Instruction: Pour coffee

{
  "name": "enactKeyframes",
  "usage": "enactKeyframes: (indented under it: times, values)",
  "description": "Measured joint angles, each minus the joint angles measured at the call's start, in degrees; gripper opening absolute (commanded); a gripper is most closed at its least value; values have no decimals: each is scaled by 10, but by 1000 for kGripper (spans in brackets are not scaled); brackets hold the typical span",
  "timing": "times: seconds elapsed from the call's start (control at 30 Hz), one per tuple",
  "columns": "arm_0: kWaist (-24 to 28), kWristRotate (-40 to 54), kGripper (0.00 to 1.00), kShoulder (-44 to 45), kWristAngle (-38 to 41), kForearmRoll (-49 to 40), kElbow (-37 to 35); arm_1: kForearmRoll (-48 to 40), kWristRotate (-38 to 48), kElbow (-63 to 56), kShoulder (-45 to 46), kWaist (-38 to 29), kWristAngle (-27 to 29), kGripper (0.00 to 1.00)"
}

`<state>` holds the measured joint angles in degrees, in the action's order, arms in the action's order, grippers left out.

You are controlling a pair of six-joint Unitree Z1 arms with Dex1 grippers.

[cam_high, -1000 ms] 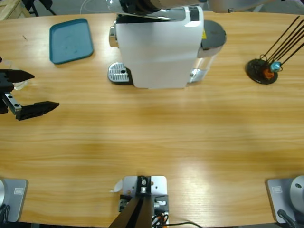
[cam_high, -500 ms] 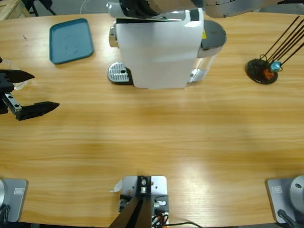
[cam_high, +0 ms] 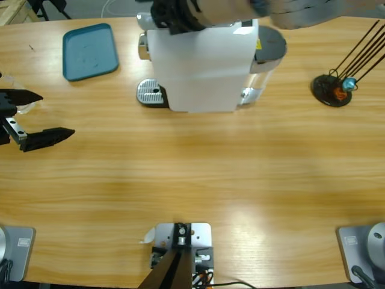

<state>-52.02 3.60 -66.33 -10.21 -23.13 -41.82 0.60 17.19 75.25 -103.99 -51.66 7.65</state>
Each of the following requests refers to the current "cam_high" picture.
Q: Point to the white capsule coffee machine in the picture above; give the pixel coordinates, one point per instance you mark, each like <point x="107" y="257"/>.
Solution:
<point x="195" y="75"/>

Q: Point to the black capsule stand with rods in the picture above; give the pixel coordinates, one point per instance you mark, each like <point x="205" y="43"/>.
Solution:
<point x="326" y="91"/>

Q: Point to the white paper tag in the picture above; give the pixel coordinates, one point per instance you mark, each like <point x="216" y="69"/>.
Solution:
<point x="149" y="236"/>

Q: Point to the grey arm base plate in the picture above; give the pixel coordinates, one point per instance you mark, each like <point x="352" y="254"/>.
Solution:
<point x="352" y="250"/>
<point x="21" y="250"/>

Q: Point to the teal plastic tray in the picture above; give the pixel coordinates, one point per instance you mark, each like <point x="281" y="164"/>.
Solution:
<point x="90" y="51"/>

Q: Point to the dark camera post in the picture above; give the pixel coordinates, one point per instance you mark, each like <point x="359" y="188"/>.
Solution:
<point x="171" y="271"/>

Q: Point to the metal grate drip tray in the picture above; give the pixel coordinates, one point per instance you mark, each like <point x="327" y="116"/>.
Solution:
<point x="147" y="91"/>

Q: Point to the white mounting block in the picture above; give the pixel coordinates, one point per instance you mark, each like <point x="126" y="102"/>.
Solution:
<point x="201" y="233"/>

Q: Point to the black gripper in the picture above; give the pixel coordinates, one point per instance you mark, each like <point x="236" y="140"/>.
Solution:
<point x="13" y="128"/>
<point x="177" y="15"/>

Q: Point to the orange coffee capsule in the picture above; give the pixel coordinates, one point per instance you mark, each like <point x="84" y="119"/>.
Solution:
<point x="340" y="94"/>

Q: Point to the clear drinking glass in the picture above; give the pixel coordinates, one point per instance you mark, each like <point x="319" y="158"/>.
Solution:
<point x="28" y="108"/>

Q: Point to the black stand legs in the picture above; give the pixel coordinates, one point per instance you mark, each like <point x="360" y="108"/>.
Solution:
<point x="42" y="6"/>

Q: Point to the blue coffee capsule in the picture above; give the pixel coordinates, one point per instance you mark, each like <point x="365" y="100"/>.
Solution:
<point x="349" y="84"/>

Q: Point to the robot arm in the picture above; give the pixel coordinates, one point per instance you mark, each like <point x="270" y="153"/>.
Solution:
<point x="300" y="13"/>

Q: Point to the wooden crate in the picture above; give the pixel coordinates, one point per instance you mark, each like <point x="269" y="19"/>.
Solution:
<point x="12" y="10"/>

